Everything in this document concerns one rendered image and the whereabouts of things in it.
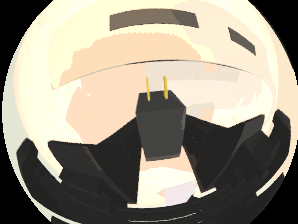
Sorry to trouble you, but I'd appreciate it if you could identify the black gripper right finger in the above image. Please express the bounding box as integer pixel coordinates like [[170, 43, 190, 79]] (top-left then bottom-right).
[[182, 113, 265, 193]]

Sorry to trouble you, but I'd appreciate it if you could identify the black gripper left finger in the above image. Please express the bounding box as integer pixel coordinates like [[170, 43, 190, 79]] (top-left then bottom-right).
[[47, 117, 142, 204]]

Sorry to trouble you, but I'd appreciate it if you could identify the black two-prong plug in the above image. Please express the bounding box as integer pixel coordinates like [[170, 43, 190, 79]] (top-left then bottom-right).
[[136, 75, 186, 161]]

